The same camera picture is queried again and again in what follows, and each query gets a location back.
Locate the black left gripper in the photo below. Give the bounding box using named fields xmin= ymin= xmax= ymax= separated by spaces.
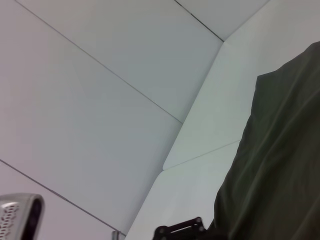
xmin=151 ymin=216 xmax=218 ymax=240

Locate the dark green FREE t-shirt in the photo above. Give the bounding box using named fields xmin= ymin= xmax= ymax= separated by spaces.
xmin=208 ymin=41 xmax=320 ymax=240

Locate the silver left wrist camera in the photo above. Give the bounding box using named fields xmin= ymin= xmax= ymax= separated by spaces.
xmin=0 ymin=192 xmax=46 ymax=240

